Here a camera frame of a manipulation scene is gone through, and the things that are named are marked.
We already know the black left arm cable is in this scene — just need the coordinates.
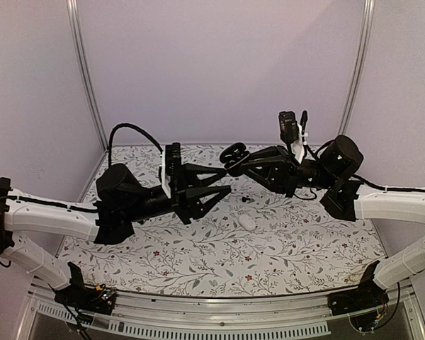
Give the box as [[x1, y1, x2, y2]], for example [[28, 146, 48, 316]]
[[108, 123, 164, 157]]

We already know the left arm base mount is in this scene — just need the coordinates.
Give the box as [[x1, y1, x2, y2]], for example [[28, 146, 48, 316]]
[[55, 262, 117, 315]]

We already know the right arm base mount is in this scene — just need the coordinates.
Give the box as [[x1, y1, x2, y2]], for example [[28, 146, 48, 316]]
[[327, 260, 389, 316]]

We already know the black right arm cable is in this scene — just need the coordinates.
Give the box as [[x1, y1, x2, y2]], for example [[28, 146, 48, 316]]
[[353, 175, 425, 196]]

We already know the left aluminium corner post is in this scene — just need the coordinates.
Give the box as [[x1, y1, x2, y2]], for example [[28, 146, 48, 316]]
[[66, 0, 108, 152]]

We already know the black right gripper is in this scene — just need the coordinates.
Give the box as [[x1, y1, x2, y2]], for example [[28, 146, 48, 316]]
[[236, 145, 336, 198]]

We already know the floral patterned table mat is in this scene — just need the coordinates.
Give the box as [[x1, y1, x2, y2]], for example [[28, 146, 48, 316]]
[[57, 144, 388, 298]]

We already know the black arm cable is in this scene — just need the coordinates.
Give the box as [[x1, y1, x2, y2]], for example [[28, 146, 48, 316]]
[[108, 123, 164, 157], [353, 175, 425, 196]]

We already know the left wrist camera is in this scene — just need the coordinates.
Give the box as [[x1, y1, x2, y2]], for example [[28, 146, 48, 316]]
[[160, 142, 182, 198]]

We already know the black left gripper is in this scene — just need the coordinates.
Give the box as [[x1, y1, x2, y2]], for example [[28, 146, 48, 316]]
[[124, 164, 232, 226]]

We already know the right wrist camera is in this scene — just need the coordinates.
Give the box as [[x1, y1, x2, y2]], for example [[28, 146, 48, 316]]
[[278, 110, 308, 164]]

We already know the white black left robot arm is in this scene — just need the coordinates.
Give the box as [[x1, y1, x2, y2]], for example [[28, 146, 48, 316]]
[[0, 164, 231, 307]]

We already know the front aluminium frame rail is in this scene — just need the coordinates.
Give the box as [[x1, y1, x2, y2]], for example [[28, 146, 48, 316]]
[[16, 279, 425, 339]]

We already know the aluminium corner post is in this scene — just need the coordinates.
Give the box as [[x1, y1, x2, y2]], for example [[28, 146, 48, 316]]
[[337, 0, 375, 135], [66, 0, 108, 152]]

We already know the right aluminium corner post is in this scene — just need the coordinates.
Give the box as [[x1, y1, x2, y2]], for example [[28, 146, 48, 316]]
[[337, 0, 375, 135]]

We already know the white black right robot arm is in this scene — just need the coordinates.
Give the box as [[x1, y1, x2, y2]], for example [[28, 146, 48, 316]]
[[220, 135, 425, 309]]

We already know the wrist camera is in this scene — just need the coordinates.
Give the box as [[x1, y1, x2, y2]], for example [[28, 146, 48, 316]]
[[278, 110, 308, 164], [160, 142, 182, 198]]

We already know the black earbuds charging case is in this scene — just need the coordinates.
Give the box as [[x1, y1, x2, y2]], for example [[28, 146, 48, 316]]
[[219, 142, 250, 170]]

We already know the white earbuds charging case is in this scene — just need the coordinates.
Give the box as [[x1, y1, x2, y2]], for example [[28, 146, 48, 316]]
[[238, 215, 256, 231]]

